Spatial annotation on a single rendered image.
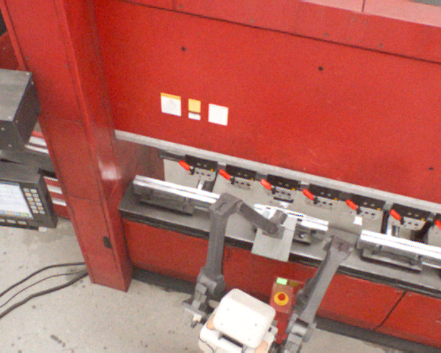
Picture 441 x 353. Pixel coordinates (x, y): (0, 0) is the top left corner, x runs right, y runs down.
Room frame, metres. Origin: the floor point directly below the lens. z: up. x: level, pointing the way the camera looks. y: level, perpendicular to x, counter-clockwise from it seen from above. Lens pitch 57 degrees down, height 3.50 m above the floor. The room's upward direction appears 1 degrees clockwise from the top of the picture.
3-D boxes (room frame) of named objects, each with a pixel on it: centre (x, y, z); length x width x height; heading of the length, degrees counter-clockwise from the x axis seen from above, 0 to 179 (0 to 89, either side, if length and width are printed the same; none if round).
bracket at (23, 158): (1.70, 0.90, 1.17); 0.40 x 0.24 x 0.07; 75
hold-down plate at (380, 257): (1.41, -0.99, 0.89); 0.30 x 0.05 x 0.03; 75
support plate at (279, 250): (1.48, -0.39, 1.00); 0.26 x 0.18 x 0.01; 165
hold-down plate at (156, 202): (1.72, 0.17, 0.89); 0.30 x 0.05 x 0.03; 75
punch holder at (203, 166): (1.73, -0.01, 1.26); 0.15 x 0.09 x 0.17; 75
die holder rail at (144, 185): (1.77, 0.11, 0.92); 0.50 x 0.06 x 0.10; 75
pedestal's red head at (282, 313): (1.23, -0.48, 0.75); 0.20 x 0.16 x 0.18; 77
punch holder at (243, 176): (1.68, -0.21, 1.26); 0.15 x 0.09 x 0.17; 75
